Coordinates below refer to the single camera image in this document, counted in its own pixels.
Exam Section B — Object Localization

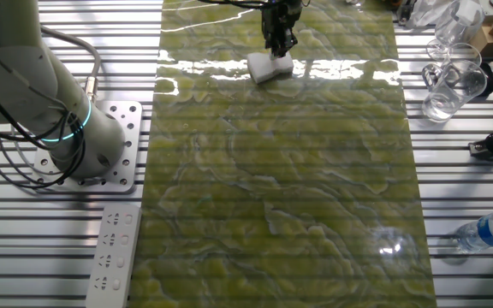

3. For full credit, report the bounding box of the green marble pattern mat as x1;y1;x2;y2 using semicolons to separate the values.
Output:
128;0;438;308

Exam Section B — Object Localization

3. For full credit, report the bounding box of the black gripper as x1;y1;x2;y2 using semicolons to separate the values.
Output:
259;0;304;59

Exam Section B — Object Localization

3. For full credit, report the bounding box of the water bottle blue cap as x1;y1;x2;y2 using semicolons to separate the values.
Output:
455;209;493;253

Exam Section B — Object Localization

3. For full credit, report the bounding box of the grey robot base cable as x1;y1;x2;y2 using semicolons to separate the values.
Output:
40;25;102;104

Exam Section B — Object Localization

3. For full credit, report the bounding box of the white crumpled tissue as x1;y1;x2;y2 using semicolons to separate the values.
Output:
407;0;449;27

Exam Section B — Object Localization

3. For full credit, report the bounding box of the wooden block puzzle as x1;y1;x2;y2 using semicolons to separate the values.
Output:
471;15;493;59

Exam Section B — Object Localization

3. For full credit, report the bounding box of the black base cable bundle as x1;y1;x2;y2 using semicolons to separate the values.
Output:
0;29;87;190

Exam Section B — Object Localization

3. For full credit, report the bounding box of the white sponge block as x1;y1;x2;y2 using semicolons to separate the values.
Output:
246;50;294;85

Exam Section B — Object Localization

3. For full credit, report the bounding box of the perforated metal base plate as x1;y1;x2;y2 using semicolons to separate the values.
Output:
30;100;144;193

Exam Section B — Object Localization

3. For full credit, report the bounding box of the white power strip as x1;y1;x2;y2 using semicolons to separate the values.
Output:
85;204;143;308

